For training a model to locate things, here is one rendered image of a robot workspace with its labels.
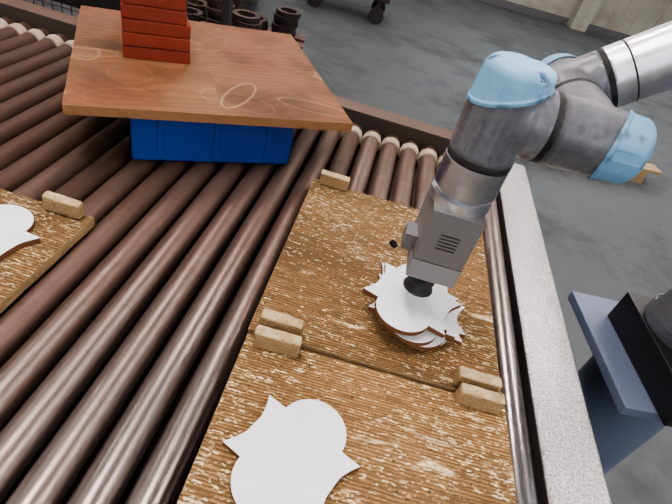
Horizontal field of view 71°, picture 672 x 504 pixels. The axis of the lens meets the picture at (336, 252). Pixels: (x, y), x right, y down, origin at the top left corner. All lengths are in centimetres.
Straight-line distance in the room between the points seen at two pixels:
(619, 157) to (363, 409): 39
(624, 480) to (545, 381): 136
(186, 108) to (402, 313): 51
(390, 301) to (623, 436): 60
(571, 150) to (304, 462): 42
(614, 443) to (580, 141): 72
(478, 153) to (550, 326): 43
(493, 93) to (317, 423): 39
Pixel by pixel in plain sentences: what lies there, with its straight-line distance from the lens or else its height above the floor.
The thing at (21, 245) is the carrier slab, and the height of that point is 94.
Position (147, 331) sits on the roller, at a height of 92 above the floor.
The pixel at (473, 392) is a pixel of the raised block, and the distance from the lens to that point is 64.
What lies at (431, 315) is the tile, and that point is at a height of 98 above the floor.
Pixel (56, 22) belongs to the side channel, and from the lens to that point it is 154.
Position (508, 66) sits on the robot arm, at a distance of 51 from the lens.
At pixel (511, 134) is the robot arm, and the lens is 52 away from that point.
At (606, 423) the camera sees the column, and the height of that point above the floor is 73.
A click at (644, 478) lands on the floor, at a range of 219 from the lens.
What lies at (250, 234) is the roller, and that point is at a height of 92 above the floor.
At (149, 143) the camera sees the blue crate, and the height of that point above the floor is 96.
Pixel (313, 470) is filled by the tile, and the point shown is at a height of 94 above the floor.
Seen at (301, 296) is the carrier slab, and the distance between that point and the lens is 69.
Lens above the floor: 143
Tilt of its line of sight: 39 degrees down
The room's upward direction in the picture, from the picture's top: 17 degrees clockwise
